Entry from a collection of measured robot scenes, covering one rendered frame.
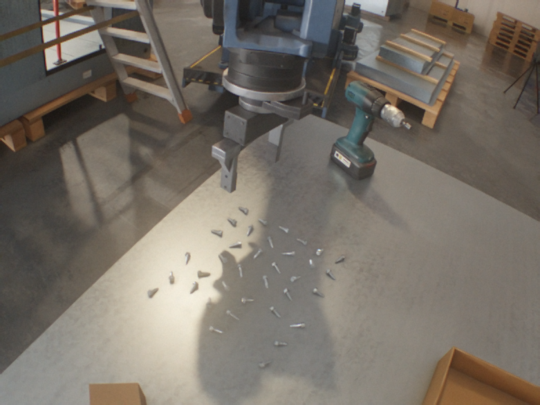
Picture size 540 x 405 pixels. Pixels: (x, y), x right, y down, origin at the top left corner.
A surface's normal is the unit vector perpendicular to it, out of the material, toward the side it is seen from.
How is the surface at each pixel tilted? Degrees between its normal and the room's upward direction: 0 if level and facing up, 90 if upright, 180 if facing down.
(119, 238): 0
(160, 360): 0
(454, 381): 0
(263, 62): 90
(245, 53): 90
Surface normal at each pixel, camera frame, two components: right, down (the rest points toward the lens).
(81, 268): 0.13, -0.75
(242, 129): -0.59, 0.47
